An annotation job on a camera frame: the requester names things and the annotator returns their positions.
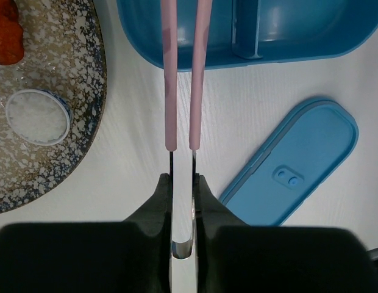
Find speckled ceramic plate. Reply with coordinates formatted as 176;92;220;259
0;1;107;214

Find pink metal tongs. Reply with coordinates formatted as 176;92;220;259
160;0;213;260

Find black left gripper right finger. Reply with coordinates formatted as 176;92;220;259
194;175;375;292

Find dark red chicken drumstick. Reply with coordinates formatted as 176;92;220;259
0;0;24;66

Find blue lunch box lid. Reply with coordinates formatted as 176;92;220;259
219;96;358;226

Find blue lunch box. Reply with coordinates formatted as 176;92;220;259
116;1;378;71

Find small white rice cup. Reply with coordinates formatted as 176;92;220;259
5;89;72;146

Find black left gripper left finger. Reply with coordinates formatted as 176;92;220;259
0;173;172;292

